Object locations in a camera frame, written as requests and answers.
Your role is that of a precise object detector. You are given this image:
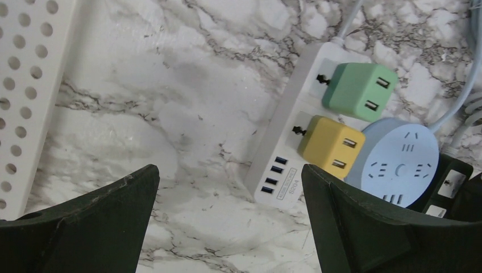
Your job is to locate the round light blue power socket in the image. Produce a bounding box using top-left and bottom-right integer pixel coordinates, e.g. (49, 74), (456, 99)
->
(344, 118), (439, 208)

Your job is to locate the white power strip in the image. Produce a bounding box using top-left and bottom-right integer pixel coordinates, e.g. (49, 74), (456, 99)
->
(244, 42), (371, 209)

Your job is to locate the coiled light blue cable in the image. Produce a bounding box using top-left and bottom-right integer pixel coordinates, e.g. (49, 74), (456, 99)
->
(427, 0), (482, 134)

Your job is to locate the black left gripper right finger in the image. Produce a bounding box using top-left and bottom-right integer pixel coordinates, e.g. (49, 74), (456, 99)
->
(301, 164), (481, 272)

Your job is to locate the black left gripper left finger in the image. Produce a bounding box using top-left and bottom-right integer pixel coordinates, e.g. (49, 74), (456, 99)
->
(1, 164), (160, 272)

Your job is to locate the black power strip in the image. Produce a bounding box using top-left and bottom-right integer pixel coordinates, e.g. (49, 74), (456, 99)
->
(450, 173), (481, 222)
(407, 154), (473, 218)

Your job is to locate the white perforated plastic basket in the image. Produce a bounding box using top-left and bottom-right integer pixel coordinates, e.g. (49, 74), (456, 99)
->
(1, 1), (78, 220)

